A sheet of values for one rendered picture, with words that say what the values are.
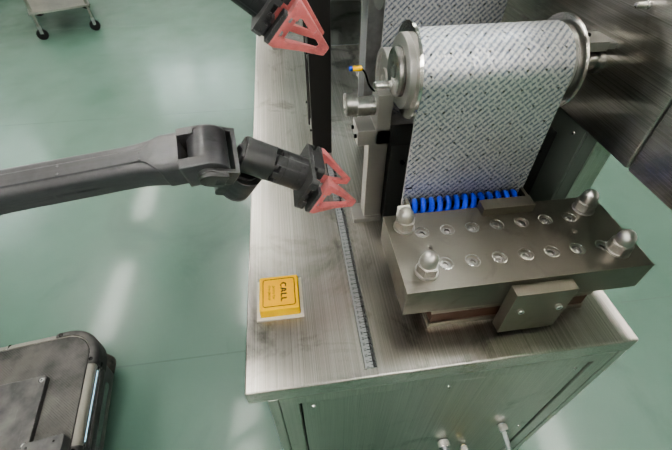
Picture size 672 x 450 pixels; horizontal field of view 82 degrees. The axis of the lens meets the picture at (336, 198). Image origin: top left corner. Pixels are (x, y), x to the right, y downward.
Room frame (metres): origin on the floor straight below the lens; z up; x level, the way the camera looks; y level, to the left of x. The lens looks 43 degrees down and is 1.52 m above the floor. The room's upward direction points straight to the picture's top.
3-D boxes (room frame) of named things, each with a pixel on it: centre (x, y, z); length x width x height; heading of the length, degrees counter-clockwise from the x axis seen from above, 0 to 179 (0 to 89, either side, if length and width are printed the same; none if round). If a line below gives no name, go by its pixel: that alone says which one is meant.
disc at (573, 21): (0.62, -0.36, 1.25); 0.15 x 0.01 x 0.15; 8
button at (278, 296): (0.39, 0.10, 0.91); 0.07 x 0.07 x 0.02; 8
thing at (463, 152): (0.54, -0.24, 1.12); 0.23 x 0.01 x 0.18; 98
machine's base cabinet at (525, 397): (1.52, -0.03, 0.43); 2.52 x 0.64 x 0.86; 8
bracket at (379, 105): (0.61, -0.06, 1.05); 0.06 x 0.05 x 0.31; 98
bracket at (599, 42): (0.62, -0.40, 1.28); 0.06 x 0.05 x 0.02; 98
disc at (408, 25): (0.58, -0.11, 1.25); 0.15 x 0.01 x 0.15; 8
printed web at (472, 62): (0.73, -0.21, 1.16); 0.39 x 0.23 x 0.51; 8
